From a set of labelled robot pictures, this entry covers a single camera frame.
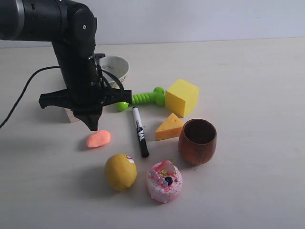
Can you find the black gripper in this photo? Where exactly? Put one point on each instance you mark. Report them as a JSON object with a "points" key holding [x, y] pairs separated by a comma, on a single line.
{"points": [[86, 99]]}

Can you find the orange soft dough lump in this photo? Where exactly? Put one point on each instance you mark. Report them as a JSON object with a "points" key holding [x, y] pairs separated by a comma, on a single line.
{"points": [[98, 139]]}

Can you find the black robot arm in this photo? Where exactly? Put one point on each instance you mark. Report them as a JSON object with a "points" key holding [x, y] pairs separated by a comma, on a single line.
{"points": [[70, 27]]}

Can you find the light wooden cube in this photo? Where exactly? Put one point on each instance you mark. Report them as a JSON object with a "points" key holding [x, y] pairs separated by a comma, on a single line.
{"points": [[70, 115]]}

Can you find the yellow lemon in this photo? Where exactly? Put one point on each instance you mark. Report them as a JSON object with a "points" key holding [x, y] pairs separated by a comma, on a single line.
{"points": [[120, 171]]}

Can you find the grey ceramic bowl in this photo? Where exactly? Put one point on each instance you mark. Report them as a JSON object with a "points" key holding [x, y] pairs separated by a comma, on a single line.
{"points": [[116, 65]]}

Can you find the black marker pen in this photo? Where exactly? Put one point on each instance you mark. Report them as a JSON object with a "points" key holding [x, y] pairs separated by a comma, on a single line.
{"points": [[140, 132]]}

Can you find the green plastic dumbbell toy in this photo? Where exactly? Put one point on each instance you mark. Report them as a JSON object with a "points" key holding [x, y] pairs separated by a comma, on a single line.
{"points": [[157, 97]]}

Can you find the yellow cheese wedge toy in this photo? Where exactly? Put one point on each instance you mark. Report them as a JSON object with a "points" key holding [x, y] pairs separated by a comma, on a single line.
{"points": [[170, 128]]}

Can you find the yellow foam cube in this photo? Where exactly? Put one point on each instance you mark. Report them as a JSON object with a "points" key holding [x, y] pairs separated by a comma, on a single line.
{"points": [[181, 97]]}

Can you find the pink toy cake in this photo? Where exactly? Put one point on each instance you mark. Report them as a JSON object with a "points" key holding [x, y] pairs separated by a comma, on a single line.
{"points": [[164, 181]]}

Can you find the brown wooden cup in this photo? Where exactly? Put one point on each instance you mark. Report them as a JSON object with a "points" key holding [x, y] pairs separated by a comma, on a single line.
{"points": [[197, 141]]}

